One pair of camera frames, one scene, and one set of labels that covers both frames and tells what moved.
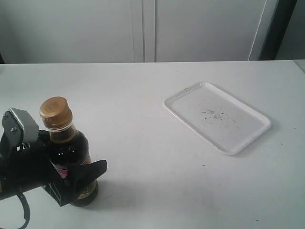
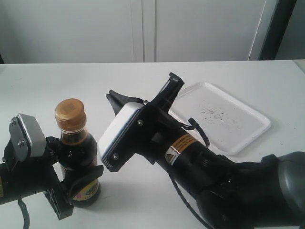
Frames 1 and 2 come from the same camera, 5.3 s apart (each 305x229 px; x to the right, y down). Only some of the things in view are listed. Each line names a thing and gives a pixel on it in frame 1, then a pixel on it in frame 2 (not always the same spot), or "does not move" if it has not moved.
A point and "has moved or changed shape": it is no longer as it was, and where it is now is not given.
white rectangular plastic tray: x=228 y=122 does not move
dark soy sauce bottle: x=68 y=148 has moved or changed shape
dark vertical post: x=283 y=13 does not move
